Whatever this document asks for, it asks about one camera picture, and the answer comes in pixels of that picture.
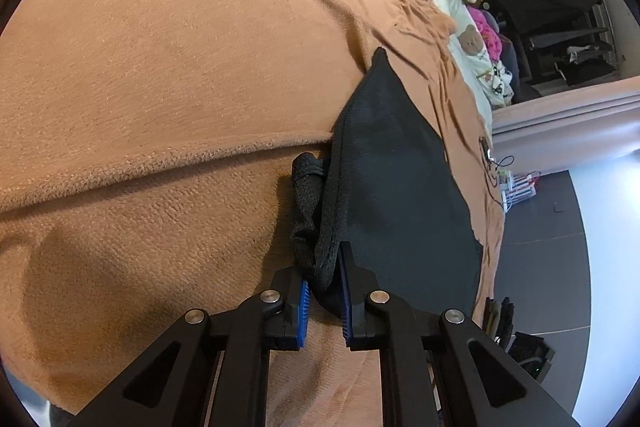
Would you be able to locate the black knit garment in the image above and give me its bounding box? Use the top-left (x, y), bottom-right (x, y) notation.
top-left (291, 49), bottom-right (483, 315)

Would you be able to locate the brown bed blanket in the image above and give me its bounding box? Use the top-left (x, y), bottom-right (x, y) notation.
top-left (1, 0), bottom-right (504, 414)

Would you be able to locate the dark open wardrobe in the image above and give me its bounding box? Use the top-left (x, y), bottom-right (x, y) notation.
top-left (480, 0), bottom-right (620, 102)

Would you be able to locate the black equipment case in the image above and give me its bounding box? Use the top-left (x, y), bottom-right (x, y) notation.
top-left (482, 297), bottom-right (555, 384)

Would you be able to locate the pink curtain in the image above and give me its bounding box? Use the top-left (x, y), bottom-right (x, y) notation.
top-left (491, 77), bottom-right (639, 174)

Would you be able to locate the pink fluffy garment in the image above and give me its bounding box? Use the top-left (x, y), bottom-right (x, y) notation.
top-left (468, 5), bottom-right (503, 62)

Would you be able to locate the black cable on bed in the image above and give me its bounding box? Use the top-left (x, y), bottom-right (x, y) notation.
top-left (477, 134), bottom-right (516, 208)

